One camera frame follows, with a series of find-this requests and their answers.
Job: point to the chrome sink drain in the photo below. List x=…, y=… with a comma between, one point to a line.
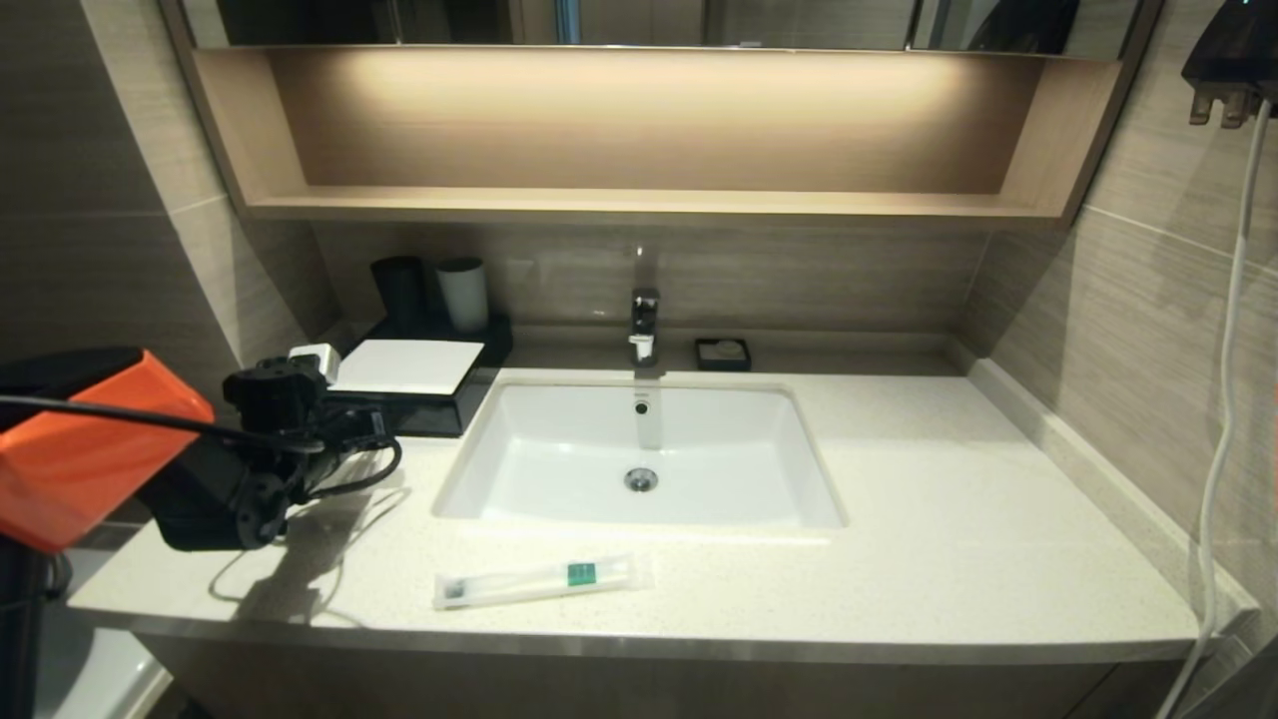
x=641, y=480

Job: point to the wooden wall shelf niche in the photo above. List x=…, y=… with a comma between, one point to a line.
x=639, y=205

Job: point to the chrome faucet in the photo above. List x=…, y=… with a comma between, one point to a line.
x=645, y=313

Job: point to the white bathtub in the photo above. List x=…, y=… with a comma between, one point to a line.
x=100, y=669

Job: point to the packaged toothbrush green label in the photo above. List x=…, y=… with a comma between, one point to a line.
x=539, y=579

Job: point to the black box drawer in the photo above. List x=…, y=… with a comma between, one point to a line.
x=434, y=417

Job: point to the white sink basin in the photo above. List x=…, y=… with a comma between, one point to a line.
x=559, y=469

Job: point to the round soap bar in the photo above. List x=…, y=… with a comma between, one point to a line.
x=724, y=350

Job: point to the black wall hair dryer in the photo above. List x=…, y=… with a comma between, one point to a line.
x=1238, y=50

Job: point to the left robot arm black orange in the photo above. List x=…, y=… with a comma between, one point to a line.
x=90, y=479

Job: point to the black cup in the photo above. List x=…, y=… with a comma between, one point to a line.
x=401, y=290

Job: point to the black soap dish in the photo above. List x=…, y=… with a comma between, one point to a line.
x=702, y=365

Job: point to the grey white cup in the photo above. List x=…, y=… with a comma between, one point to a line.
x=464, y=296

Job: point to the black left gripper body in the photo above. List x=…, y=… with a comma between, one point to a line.
x=315, y=456

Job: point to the black box white lid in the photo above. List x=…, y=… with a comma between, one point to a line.
x=414, y=365

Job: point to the mirror cabinet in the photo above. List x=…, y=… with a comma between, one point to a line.
x=799, y=22

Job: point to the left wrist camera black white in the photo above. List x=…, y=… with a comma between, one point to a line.
x=275, y=389

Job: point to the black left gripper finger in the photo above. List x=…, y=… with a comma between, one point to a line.
x=367, y=418
x=373, y=438

